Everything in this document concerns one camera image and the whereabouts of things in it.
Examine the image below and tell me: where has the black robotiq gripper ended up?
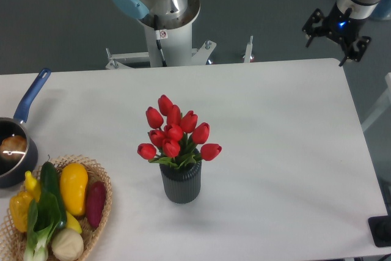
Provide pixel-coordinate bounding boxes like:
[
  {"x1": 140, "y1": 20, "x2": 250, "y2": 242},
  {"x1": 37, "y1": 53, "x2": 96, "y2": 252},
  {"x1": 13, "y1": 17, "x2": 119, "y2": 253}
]
[{"x1": 302, "y1": 4, "x2": 371, "y2": 67}]

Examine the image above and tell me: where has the red tulip bouquet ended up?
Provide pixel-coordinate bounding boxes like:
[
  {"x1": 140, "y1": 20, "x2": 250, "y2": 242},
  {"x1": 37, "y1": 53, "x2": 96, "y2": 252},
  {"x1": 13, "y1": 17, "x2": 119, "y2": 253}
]
[{"x1": 137, "y1": 95, "x2": 222, "y2": 172}]

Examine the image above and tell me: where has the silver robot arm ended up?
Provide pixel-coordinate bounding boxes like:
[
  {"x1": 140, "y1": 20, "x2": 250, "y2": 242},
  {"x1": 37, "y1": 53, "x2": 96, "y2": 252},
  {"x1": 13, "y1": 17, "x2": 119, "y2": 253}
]
[{"x1": 112, "y1": 0, "x2": 380, "y2": 67}]

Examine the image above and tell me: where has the dark grey ribbed vase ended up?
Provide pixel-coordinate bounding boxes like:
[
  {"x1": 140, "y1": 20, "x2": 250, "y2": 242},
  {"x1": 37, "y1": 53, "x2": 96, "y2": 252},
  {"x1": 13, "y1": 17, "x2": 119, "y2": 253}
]
[{"x1": 159, "y1": 160, "x2": 202, "y2": 204}]

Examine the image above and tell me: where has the blue plastic object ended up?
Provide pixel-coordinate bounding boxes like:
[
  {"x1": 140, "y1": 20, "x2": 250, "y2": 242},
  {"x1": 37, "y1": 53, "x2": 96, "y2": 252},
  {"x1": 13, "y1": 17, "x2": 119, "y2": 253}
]
[{"x1": 370, "y1": 0, "x2": 391, "y2": 21}]

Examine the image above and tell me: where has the black device at table edge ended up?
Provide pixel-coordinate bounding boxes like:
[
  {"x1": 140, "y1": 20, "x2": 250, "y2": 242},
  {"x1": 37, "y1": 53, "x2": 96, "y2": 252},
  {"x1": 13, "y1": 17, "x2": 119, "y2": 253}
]
[{"x1": 368, "y1": 215, "x2": 390, "y2": 248}]

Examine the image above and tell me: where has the purple sweet potato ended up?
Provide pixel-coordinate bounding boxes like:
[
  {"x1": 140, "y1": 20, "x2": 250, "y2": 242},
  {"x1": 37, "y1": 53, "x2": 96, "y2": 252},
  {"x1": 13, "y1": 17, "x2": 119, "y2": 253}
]
[{"x1": 86, "y1": 181, "x2": 106, "y2": 229}]

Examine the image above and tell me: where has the yellow squash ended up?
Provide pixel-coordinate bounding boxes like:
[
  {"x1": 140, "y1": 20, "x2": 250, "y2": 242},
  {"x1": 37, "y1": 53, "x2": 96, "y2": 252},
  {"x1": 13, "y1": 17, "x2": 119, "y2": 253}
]
[{"x1": 60, "y1": 163, "x2": 88, "y2": 216}]

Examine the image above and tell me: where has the green cucumber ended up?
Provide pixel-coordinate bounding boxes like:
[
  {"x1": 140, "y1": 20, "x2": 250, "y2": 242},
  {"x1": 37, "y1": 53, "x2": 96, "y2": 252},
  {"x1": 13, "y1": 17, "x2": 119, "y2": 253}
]
[{"x1": 40, "y1": 161, "x2": 67, "y2": 229}]

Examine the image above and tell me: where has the yellow banana piece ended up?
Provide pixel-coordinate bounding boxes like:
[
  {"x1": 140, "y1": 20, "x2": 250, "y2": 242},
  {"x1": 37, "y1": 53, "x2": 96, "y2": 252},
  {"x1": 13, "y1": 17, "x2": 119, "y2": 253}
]
[{"x1": 65, "y1": 211, "x2": 82, "y2": 234}]

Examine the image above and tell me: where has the green bok choy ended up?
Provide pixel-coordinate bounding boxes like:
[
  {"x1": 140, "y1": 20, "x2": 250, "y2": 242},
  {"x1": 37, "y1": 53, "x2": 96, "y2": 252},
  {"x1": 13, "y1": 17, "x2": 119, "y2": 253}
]
[{"x1": 23, "y1": 191, "x2": 60, "y2": 260}]

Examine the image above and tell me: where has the brown bread roll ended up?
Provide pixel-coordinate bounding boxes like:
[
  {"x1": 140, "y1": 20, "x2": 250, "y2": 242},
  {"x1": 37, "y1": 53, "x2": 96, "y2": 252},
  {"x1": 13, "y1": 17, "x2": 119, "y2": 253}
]
[{"x1": 1, "y1": 135, "x2": 27, "y2": 161}]

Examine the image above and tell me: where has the beige round onion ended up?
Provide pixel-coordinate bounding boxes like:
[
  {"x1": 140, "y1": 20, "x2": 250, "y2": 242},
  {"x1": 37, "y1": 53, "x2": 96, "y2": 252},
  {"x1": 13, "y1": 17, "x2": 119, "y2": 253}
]
[{"x1": 51, "y1": 229, "x2": 84, "y2": 261}]

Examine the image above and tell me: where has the yellow bell pepper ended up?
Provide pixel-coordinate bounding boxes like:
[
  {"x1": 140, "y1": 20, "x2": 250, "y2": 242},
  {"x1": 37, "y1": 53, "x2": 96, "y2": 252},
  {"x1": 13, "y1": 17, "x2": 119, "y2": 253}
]
[{"x1": 9, "y1": 191, "x2": 33, "y2": 233}]

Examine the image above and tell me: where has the woven wicker basket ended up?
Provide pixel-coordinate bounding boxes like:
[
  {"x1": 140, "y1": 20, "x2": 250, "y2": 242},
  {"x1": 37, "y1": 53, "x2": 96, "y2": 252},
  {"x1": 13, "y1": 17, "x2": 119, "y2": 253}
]
[{"x1": 1, "y1": 155, "x2": 112, "y2": 260}]

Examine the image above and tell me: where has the white frame at right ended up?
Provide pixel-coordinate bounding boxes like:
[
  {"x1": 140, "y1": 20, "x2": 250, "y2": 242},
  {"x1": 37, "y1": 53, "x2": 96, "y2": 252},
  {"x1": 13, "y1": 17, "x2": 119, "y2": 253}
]
[{"x1": 361, "y1": 73, "x2": 390, "y2": 133}]

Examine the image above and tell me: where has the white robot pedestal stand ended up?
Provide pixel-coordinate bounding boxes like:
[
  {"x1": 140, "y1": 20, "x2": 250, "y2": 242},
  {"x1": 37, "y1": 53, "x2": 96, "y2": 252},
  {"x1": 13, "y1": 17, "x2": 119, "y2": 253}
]
[{"x1": 105, "y1": 0, "x2": 256, "y2": 70}]

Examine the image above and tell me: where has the blue handled saucepan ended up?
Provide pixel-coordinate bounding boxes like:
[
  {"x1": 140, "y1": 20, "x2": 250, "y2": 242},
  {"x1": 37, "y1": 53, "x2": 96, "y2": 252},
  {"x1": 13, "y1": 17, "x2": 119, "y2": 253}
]
[{"x1": 1, "y1": 68, "x2": 51, "y2": 188}]

